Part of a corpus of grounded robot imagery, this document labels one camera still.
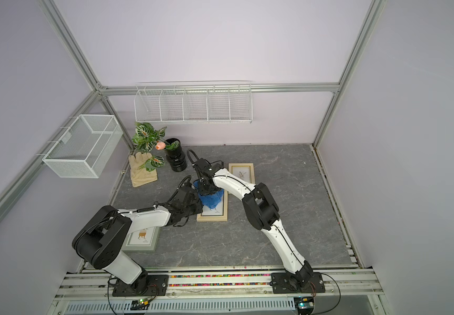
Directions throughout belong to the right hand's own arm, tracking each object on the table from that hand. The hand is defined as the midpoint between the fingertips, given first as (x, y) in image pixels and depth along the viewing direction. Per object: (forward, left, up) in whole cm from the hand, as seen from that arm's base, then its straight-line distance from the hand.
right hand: (206, 189), depth 98 cm
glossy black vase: (+16, +16, +7) cm, 24 cm away
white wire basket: (+5, +49, +25) cm, 55 cm away
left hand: (-9, +1, -1) cm, 9 cm away
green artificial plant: (+9, +23, +27) cm, 36 cm away
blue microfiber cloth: (-8, -4, +2) cm, 9 cm away
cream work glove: (+11, +37, -4) cm, 39 cm away
